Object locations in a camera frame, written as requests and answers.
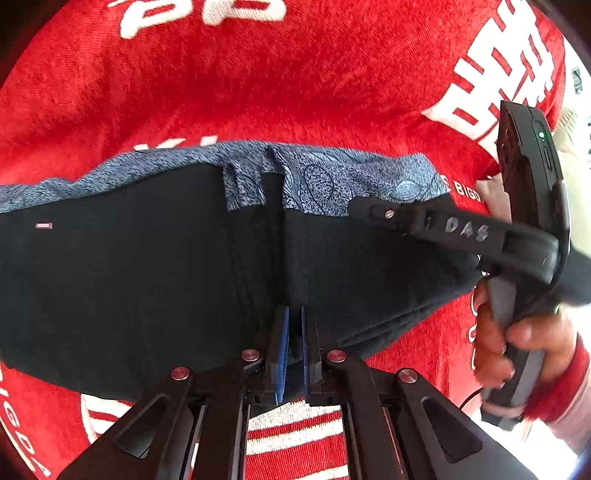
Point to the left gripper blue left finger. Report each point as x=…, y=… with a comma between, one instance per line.
x=276, y=357

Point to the red white right sleeve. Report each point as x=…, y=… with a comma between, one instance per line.
x=564, y=405

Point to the person's right hand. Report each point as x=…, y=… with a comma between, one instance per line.
x=552, y=333

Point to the red blanket with white characters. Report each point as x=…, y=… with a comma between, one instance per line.
x=393, y=78

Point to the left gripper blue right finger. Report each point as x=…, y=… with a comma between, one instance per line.
x=312, y=355

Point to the black pants with patterned waistband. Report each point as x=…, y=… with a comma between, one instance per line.
x=181, y=257

